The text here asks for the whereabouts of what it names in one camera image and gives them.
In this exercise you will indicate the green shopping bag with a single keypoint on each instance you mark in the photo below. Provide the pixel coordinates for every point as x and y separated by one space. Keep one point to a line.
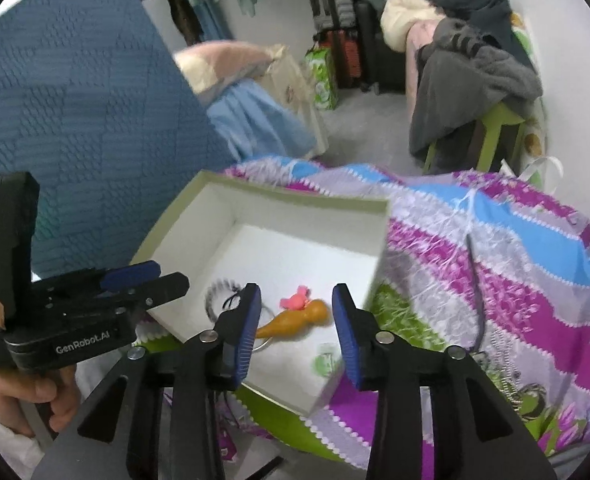
322 77

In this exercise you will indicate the beige tote bag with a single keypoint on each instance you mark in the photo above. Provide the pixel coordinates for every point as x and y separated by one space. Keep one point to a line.
295 85

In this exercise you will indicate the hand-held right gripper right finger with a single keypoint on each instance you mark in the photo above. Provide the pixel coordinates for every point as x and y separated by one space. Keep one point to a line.
347 340

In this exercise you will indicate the pink cream pillow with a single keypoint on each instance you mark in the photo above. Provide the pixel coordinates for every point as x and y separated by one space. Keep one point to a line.
215 60

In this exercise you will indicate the light blue cloth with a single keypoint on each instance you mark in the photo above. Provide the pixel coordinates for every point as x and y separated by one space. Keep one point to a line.
255 120

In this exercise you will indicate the silver bangle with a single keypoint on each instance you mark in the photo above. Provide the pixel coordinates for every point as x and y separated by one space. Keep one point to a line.
267 346

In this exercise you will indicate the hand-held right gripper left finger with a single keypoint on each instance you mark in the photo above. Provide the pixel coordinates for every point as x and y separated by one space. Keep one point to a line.
247 330

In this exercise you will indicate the grey suitcase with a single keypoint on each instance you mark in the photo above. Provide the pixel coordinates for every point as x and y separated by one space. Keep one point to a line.
327 0

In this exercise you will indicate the grey-green cardboard box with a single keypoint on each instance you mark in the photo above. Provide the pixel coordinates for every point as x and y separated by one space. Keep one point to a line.
285 255

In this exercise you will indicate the grey garment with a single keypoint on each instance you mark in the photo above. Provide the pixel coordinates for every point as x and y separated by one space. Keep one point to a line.
455 85

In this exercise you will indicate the person's left forearm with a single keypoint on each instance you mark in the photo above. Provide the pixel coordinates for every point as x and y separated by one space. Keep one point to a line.
0 450

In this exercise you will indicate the black suitcase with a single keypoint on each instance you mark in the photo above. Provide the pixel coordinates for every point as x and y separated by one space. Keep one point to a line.
380 60

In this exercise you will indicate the white ribbon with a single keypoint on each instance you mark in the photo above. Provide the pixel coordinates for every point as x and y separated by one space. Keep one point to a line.
545 162

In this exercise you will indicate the blue quilted cushion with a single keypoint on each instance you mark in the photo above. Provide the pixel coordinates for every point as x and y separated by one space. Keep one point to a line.
90 110

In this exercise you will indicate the person's left hand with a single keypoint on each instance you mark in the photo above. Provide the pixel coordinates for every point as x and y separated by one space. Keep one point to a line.
25 390

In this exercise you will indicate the floral mat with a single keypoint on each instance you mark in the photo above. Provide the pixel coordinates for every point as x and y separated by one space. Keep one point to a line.
532 135

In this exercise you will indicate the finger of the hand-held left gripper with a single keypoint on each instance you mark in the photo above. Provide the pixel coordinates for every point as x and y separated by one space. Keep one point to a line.
165 287
130 272

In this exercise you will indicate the pink hair clip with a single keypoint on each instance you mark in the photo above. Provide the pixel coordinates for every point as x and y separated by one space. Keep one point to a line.
295 301

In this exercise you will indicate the red suitcase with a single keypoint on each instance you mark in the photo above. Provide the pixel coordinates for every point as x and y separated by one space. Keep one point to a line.
342 55

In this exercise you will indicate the colorful floral blanket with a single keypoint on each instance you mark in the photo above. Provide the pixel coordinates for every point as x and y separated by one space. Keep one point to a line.
450 310

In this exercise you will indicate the green plastic stool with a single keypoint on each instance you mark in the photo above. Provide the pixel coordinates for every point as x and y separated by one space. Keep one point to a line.
497 120

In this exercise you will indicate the cream fleece garment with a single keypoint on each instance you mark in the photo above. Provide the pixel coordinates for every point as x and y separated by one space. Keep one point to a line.
405 15

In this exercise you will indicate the orange carrot-shaped toy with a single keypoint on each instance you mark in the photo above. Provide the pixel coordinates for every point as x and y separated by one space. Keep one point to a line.
295 317

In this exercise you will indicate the dark navy garment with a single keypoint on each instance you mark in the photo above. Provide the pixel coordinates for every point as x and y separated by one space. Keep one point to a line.
475 0

